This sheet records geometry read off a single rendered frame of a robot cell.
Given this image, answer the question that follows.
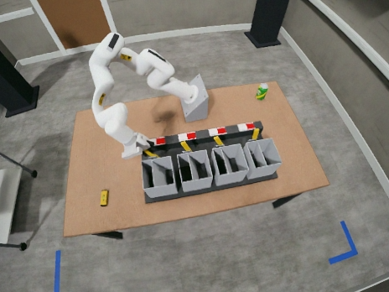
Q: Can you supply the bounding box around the green and yellow drink can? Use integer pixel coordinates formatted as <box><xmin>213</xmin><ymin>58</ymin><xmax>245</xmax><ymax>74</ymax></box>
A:
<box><xmin>256</xmin><ymin>83</ymin><xmax>268</xmax><ymax>100</ymax></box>

